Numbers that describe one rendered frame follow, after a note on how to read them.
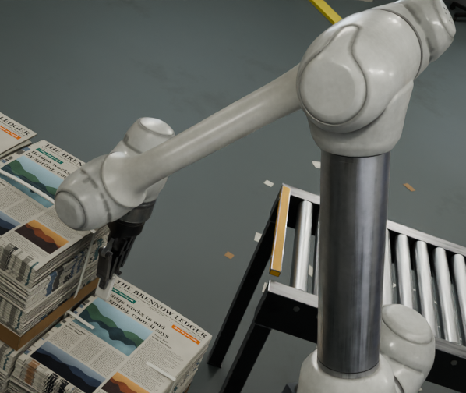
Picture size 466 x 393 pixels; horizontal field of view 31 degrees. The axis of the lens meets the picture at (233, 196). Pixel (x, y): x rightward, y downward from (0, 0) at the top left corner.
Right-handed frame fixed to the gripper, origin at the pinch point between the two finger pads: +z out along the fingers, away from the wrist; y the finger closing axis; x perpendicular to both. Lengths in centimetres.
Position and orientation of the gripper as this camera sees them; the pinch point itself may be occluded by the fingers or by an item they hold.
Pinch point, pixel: (105, 285)
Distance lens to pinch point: 181.8
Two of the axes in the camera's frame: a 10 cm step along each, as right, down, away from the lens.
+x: 8.5, 4.8, -2.1
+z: -3.1, 7.8, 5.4
